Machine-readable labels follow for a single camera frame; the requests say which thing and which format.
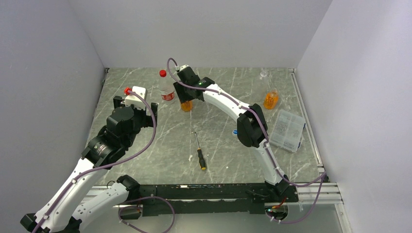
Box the orange juice bottle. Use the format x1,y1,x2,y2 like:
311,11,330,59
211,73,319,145
180,100,193,112
263,90,279,110

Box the clear red-label bottle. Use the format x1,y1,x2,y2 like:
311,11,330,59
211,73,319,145
158,77,175,101

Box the red bottle cap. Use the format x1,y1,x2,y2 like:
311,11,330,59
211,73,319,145
159,70,167,78

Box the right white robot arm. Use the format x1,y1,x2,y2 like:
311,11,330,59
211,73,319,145
173,65,290,201

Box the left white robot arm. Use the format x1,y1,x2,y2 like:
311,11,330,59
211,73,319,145
20,95,158,233

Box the black yellow screwdriver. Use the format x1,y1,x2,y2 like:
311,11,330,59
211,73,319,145
193,132,207,170

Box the clear plastic box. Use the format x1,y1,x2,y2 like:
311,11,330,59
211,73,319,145
269,110,306,152

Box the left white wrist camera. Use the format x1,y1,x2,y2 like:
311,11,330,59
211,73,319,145
124,86,147,109

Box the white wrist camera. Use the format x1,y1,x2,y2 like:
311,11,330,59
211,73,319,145
175,65,190,73
124,86,147,109

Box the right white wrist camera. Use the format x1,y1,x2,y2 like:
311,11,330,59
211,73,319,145
175,65,190,73

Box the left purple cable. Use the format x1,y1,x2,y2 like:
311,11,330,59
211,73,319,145
30,91,157,233

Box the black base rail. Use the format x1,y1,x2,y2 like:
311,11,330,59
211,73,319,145
122,183,299,216

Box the aluminium frame rail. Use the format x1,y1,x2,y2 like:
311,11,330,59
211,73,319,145
83,173,342,222

